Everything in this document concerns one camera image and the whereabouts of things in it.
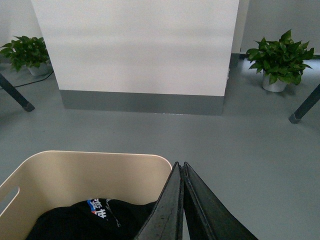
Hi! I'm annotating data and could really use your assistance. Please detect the grey rack leg right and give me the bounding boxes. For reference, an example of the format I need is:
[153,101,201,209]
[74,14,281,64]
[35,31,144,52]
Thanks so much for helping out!
[288,85,320,124]

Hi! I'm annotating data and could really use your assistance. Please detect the beige plastic laundry hamper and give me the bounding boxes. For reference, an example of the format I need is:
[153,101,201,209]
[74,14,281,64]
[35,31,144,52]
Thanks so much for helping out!
[0,150,172,240]

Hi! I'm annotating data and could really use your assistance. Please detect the potted plant silver pot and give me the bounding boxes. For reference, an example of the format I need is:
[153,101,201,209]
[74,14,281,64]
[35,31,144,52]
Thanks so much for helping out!
[246,29,315,93]

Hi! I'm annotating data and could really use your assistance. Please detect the potted green plant right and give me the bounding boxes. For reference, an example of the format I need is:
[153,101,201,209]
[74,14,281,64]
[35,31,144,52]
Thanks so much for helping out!
[0,35,50,76]

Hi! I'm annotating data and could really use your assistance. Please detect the black floor cable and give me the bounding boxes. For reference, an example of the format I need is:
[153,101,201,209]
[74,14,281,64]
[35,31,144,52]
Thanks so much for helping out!
[12,67,55,88]

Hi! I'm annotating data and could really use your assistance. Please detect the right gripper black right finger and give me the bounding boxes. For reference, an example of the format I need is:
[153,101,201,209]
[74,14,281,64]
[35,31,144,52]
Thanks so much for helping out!
[182,162,257,240]

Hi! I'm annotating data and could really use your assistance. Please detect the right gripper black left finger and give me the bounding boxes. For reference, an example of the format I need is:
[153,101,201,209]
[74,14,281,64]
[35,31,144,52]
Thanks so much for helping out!
[134,162,184,240]

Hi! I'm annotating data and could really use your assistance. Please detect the black printed t-shirt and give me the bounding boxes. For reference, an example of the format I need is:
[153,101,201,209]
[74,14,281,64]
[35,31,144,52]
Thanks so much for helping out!
[26,198,155,240]

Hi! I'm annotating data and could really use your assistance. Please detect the grey clothes rack frame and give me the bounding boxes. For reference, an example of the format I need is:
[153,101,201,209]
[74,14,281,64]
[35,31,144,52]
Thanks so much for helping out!
[0,74,35,112]

